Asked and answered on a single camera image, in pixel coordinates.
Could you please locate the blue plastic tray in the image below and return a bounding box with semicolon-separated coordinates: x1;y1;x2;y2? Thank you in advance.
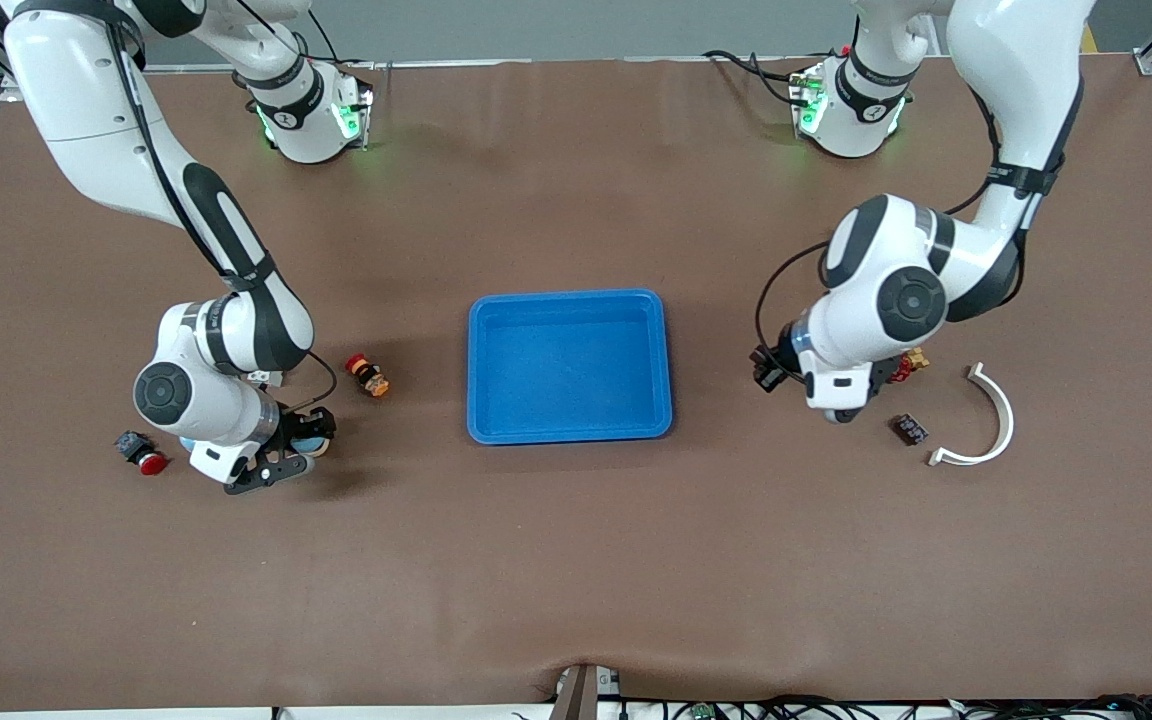
466;288;674;446

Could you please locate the red mushroom push button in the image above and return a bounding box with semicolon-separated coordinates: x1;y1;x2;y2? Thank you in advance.
114;430;170;477

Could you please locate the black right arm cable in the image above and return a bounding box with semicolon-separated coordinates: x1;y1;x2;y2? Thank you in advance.
101;20;339;411

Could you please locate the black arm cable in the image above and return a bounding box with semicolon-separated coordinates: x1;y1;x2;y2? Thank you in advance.
754;85;1037;361
101;20;339;411

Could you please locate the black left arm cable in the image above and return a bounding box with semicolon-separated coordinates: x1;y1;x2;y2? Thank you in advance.
754;85;1037;361

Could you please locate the orange red emergency stop switch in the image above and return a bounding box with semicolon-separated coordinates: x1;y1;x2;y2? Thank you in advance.
344;352;392;398

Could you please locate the white curved plastic bracket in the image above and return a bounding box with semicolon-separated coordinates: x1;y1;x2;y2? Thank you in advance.
927;362;1016;468

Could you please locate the black cable bundle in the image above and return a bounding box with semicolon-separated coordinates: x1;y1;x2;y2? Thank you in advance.
626;694;1152;720

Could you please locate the metal table edge bracket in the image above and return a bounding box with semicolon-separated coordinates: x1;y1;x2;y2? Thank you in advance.
554;663;622;720

